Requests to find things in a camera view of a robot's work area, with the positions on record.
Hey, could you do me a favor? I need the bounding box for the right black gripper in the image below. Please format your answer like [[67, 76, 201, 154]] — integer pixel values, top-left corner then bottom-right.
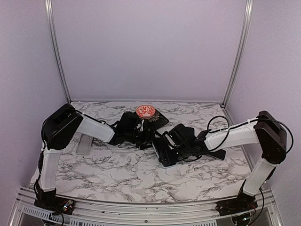
[[159, 143, 191, 165]]

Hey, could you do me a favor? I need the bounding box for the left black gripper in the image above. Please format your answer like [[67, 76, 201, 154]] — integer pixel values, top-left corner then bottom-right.
[[125, 126, 163, 150]]

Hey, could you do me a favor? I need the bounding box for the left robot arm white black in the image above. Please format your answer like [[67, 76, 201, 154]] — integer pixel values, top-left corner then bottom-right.
[[34, 104, 157, 210]]

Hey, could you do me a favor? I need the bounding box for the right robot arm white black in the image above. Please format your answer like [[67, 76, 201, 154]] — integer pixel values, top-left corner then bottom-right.
[[155, 105, 284, 205]]

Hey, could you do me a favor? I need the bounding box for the grey translucent phone case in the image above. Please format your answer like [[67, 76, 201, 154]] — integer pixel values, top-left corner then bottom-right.
[[76, 134, 93, 155]]

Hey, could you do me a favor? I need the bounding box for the clear magsafe phone case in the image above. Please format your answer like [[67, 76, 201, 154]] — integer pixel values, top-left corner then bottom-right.
[[66, 139, 77, 149]]

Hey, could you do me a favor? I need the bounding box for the red white patterned bowl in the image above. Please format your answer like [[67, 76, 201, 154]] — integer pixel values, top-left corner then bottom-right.
[[135, 105, 156, 119]]

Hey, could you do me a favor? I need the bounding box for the black square floral plate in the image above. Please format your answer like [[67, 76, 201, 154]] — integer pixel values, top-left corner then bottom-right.
[[148, 111, 169, 130]]

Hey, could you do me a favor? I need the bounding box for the black smartphone right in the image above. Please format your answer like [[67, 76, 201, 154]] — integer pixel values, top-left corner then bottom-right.
[[206, 149, 226, 161]]

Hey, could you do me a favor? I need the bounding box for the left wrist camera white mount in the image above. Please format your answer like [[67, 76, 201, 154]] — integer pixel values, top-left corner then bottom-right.
[[136, 119, 145, 132]]

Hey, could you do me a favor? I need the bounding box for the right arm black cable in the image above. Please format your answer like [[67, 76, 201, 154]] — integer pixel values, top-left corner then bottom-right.
[[206, 116, 294, 151]]

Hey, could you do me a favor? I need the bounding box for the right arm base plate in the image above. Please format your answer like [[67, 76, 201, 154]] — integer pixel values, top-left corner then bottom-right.
[[215, 198, 258, 216]]

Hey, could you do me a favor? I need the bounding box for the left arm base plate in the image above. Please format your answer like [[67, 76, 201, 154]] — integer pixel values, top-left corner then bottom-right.
[[34, 196, 75, 215]]

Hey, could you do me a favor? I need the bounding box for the front aluminium rail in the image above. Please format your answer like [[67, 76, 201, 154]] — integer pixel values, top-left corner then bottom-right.
[[9, 186, 283, 226]]

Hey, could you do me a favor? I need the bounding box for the left aluminium frame post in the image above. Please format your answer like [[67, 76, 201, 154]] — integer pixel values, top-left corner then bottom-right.
[[45, 0, 71, 103]]

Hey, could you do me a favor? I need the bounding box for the aluminium frame post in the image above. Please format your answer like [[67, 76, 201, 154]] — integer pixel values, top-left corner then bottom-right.
[[222, 0, 254, 106], [45, 0, 71, 103]]

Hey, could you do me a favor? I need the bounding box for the right aluminium frame post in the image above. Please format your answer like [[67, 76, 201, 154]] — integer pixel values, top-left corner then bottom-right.
[[222, 0, 254, 106]]

